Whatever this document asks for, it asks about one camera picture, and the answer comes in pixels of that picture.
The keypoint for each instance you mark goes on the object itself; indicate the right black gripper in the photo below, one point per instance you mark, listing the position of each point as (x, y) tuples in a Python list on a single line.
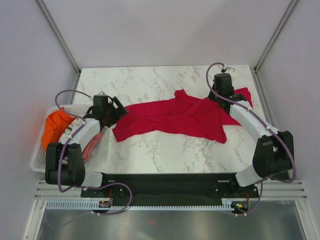
[(211, 97)]

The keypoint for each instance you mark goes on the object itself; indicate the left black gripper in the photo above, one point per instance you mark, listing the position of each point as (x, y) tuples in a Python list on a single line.
[(120, 112)]

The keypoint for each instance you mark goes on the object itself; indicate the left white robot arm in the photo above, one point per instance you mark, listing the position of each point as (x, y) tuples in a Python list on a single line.
[(65, 162)]

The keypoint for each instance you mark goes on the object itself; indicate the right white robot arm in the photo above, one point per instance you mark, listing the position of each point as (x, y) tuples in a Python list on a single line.
[(274, 150)]

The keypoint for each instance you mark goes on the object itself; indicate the white printed t-shirt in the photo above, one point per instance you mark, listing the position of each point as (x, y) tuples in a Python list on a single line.
[(73, 126)]

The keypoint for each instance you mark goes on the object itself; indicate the pink t-shirt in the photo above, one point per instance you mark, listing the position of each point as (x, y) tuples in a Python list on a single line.
[(88, 150)]

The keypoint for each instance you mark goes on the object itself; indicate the orange t-shirt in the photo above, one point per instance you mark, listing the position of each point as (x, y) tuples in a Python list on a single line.
[(55, 125)]

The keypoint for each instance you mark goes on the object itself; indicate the white plastic laundry basket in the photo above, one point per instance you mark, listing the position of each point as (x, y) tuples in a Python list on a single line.
[(40, 157)]

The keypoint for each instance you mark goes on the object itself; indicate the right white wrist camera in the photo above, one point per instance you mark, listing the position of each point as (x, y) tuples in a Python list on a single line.
[(227, 68)]

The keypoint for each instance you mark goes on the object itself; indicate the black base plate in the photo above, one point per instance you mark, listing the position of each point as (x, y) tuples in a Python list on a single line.
[(172, 189)]

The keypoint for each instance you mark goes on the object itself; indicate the left aluminium frame post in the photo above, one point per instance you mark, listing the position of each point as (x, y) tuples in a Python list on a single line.
[(58, 35)]

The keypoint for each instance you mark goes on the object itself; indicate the aluminium frame post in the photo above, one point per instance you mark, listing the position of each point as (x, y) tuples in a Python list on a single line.
[(276, 34), (58, 35)]

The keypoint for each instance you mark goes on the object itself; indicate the right aluminium frame post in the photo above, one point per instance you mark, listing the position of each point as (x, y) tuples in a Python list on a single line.
[(276, 34)]

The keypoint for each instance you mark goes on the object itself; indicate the white slotted cable duct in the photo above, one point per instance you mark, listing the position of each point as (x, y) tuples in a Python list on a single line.
[(99, 205)]

